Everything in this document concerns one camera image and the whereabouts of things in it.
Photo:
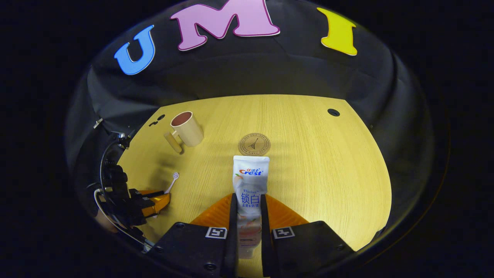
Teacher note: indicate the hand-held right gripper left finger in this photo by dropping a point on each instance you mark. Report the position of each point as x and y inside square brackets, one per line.
[232, 231]

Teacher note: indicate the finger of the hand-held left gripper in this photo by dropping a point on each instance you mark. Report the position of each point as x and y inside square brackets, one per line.
[148, 193]
[158, 204]

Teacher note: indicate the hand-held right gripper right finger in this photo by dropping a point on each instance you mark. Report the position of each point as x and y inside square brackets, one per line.
[265, 231]

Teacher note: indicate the white toothbrush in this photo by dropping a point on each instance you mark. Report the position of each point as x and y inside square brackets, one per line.
[174, 178]

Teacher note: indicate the white toothpaste tube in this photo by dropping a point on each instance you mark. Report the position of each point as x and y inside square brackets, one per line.
[251, 181]

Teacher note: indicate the beige cup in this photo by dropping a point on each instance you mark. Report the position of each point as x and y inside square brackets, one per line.
[189, 133]

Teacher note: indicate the round brown coaster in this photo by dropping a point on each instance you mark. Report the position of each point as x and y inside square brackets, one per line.
[254, 144]

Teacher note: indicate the wooden desktop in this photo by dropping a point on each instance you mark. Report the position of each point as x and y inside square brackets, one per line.
[316, 173]

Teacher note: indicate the white clip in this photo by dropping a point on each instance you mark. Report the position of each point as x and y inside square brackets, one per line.
[98, 122]

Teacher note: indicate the black backdrop cloth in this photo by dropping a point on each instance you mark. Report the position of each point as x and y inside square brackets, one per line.
[247, 73]

